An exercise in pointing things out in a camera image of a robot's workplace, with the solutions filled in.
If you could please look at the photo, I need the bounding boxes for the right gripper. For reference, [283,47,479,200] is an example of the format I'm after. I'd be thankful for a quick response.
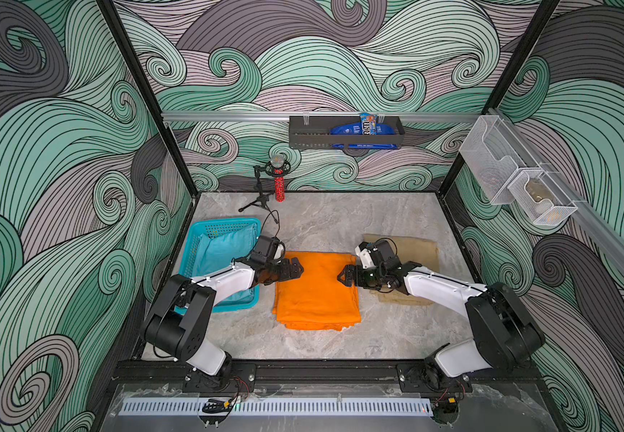
[341,262,388,288]

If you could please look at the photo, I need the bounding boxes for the orange pants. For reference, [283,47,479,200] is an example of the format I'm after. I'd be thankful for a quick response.
[272,252,362,331]

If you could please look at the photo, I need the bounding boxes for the beige pants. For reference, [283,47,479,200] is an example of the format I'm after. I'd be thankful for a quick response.
[362,237,440,306]

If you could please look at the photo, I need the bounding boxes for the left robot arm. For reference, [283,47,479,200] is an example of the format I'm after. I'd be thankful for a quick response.
[141,236,304,381]

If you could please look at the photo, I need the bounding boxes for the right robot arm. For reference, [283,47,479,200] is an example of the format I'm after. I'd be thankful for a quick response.
[337,238,545,386]

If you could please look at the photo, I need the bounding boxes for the teal plastic basket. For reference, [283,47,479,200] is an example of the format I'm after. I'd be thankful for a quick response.
[177,217,263,315]

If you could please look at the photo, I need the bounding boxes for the red microphone on tripod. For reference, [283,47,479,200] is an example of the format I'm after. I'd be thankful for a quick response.
[238,154,291,224]

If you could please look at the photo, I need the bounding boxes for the blue snack package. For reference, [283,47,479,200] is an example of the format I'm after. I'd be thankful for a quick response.
[329,113,397,149]

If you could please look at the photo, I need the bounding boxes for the black wall shelf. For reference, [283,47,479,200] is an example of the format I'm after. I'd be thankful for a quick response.
[288,114,406,150]

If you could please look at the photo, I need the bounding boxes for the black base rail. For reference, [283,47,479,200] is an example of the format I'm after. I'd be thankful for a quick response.
[106,359,544,396]

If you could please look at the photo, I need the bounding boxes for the large clear wall bin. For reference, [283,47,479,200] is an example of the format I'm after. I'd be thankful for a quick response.
[460,115,527,205]

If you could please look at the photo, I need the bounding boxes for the small clear wall bin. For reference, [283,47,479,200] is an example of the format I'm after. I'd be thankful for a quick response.
[508,168,578,228]

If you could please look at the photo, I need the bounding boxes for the white slotted cable duct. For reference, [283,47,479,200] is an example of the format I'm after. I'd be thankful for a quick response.
[119,397,434,417]

